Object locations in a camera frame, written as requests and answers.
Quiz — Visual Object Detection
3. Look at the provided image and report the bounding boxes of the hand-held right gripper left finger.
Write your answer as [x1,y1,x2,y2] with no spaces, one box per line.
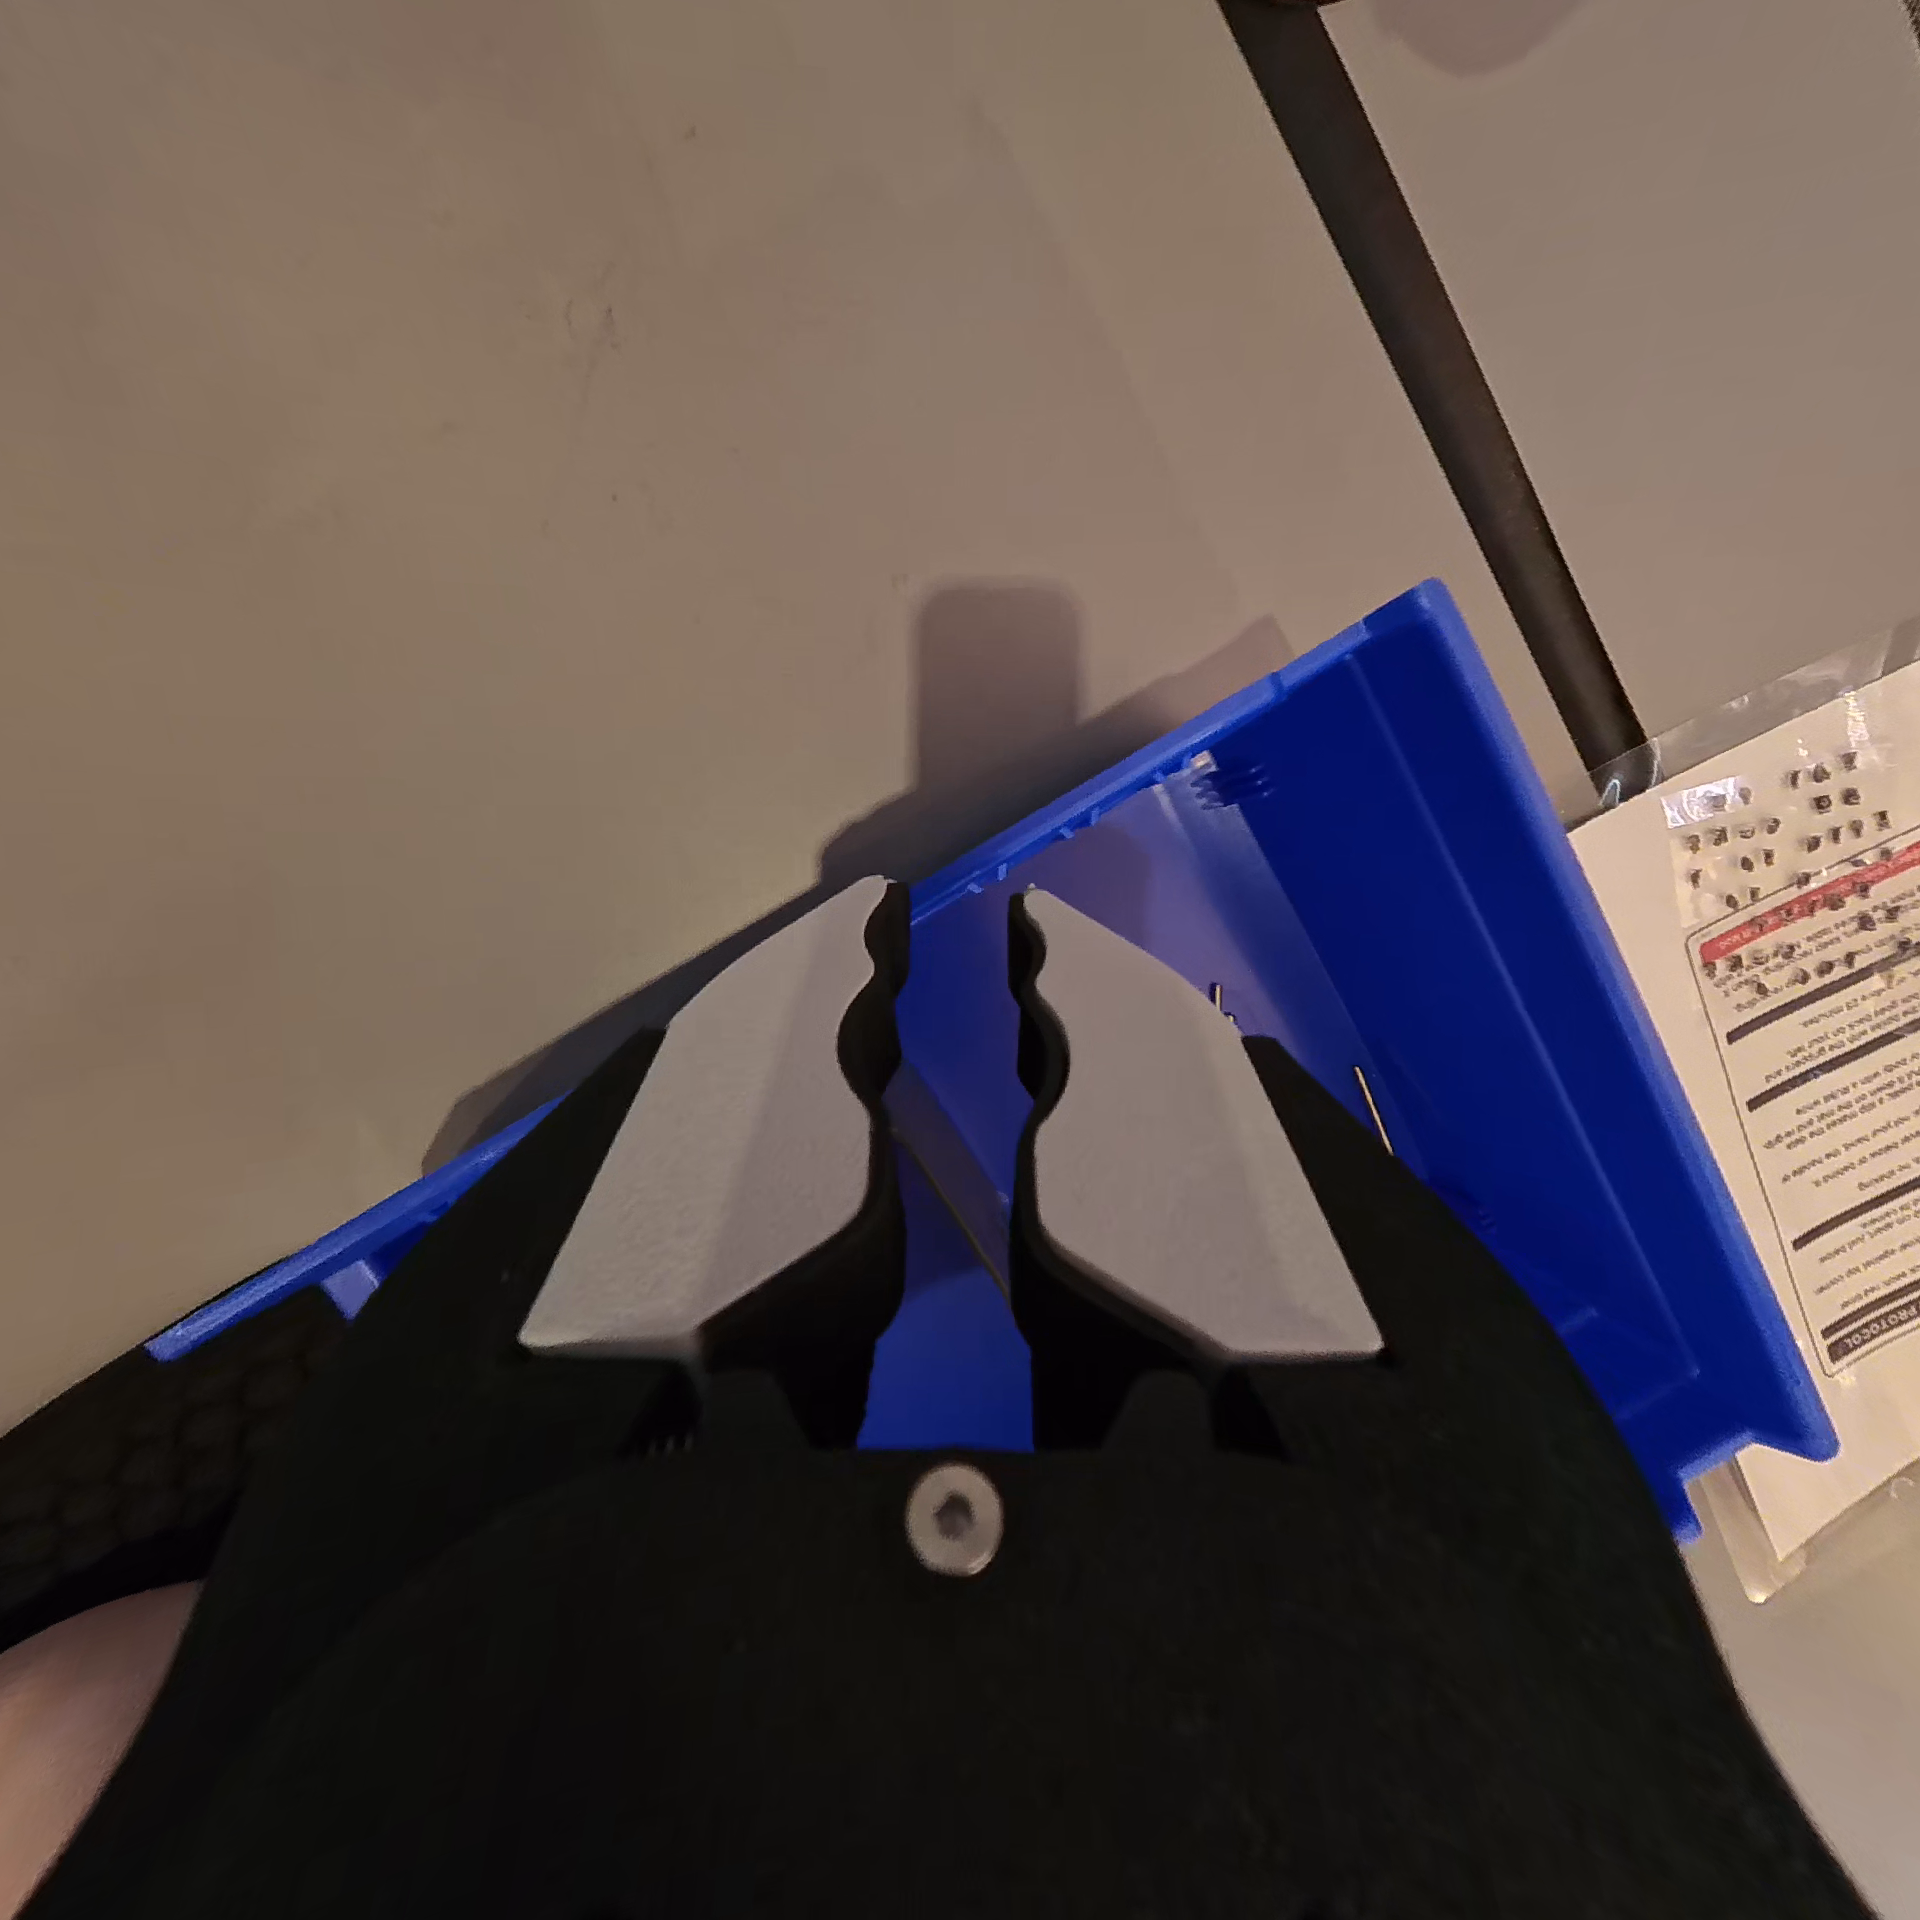
[515,878,915,1454]

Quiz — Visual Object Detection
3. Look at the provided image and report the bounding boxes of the laminated instruction sheet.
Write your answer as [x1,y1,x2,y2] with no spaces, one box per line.
[1558,623,1920,1607]

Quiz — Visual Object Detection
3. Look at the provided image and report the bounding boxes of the black desk divider strip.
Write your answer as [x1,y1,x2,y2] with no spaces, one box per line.
[1216,0,1652,775]

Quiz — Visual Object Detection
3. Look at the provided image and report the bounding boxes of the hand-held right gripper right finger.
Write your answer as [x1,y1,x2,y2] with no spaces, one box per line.
[1005,886,1388,1454]

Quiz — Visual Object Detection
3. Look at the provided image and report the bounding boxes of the blue plastic bin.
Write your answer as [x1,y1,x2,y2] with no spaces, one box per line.
[142,576,1843,1551]

